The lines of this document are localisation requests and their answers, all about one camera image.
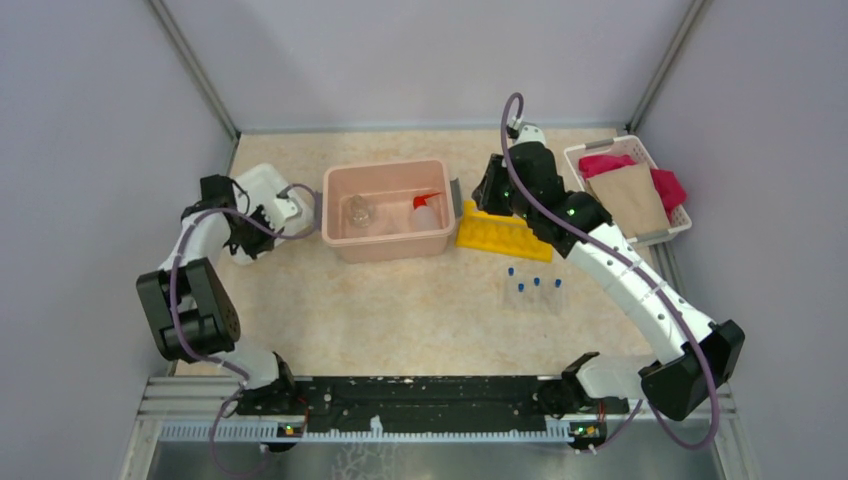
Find white bin lid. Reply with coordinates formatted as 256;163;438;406
231;163;305;265

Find white wash bottle red cap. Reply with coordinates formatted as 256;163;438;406
410;192;441;232

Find glass flask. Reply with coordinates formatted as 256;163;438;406
347;195;376;230

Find pink plastic bin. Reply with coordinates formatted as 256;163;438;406
321;158;462;263

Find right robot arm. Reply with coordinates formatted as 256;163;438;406
472;142;745;421

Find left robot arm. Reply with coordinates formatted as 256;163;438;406
136;175;314;414

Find yellow test tube rack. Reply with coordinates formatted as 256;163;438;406
455;200;554;263

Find beige cloth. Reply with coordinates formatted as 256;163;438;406
587;163;671;238

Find white perforated basket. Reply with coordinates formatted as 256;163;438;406
564;135;692;248

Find red cloth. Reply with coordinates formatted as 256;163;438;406
578;154;687;218

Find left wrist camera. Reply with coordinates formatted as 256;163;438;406
273;185;304;224

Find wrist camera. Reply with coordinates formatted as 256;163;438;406
273;185;304;224
506;118;547;146

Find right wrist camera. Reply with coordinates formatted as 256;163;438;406
506;118;547;146

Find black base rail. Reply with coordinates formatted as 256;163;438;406
235;375;630;434

